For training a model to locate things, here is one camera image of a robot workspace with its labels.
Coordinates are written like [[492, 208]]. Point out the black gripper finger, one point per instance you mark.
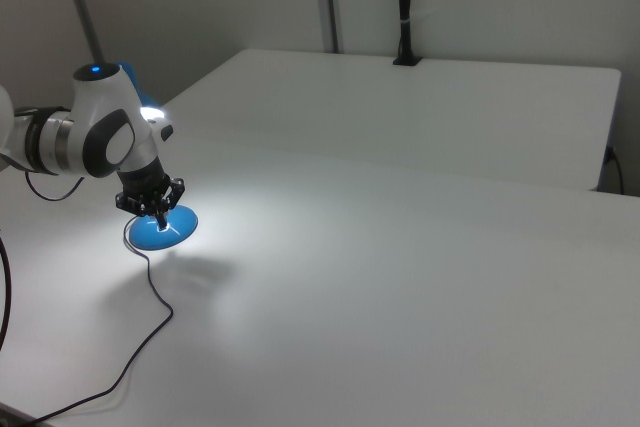
[[150, 208], [163, 219]]

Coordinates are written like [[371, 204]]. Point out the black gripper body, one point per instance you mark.
[[142, 184]]

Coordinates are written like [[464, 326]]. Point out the blue desk lamp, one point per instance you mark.
[[150, 238]]

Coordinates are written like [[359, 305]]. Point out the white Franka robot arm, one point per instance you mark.
[[100, 112]]

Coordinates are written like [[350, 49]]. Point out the black camera pole with clamp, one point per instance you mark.
[[404, 42]]

